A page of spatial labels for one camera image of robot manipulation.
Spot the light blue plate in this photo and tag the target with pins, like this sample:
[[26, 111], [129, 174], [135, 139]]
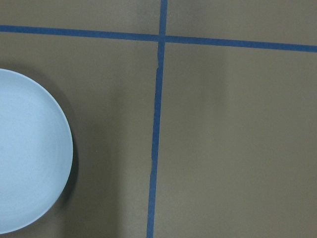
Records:
[[36, 151]]

